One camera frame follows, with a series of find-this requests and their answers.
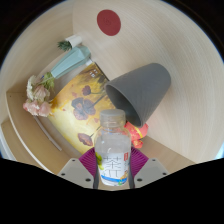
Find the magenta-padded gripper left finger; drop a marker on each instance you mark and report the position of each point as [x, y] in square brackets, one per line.
[75, 170]

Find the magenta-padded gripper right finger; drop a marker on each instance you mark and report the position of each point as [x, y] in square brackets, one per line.
[150, 170]

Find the clear plastic drink bottle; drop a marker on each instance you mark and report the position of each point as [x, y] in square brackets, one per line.
[112, 146]

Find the red plush toy figure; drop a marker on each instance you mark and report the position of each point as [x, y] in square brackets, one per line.
[136, 131]

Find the slim grey light bar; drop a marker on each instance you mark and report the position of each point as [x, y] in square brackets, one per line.
[46, 133]

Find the wooden shelf unit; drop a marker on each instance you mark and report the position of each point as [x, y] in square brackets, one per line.
[23, 133]

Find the yellow poppy flower painting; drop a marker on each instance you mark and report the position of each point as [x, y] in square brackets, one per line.
[76, 106]

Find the pink and white flower bouquet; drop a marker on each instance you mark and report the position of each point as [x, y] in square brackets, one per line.
[37, 100]

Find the grey plastic cup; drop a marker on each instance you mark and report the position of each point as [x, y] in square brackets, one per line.
[146, 90]

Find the teal faceted vase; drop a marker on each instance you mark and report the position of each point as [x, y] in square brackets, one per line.
[71, 61]

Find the small potted green plant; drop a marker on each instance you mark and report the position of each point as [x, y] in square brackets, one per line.
[74, 40]

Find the flat round red coaster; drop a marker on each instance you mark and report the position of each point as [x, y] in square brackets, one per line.
[108, 22]

